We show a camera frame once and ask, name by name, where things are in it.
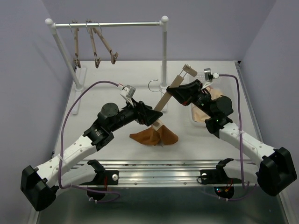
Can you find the wooden hanger with beige cloth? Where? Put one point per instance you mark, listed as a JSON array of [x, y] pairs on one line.
[[114, 56]]

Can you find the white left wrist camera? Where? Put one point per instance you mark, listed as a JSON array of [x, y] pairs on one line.
[[127, 93]]

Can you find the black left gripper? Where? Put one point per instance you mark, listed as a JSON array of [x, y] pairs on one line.
[[144, 114]]

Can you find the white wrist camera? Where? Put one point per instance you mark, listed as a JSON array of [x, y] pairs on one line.
[[210, 76], [127, 93]]

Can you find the empty wooden clip hanger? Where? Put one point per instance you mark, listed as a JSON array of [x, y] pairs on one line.
[[76, 59]]

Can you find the aluminium mounting rail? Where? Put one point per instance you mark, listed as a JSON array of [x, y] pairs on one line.
[[159, 173]]

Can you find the white plastic basket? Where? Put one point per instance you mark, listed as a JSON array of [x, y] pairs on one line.
[[218, 101]]

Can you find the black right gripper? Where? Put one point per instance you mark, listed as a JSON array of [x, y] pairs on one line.
[[184, 93]]

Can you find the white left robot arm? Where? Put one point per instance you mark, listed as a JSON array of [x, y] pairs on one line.
[[40, 184]]

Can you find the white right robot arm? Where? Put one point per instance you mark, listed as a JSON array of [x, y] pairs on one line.
[[245, 137]]

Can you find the wooden clip hanger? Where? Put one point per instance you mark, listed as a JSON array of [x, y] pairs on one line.
[[76, 59], [97, 59]]

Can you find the brown underwear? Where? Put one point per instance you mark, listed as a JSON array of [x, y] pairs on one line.
[[152, 137]]

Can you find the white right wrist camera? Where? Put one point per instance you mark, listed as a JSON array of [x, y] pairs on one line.
[[210, 76]]

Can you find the beige underwear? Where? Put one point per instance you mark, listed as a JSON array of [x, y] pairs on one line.
[[197, 115]]

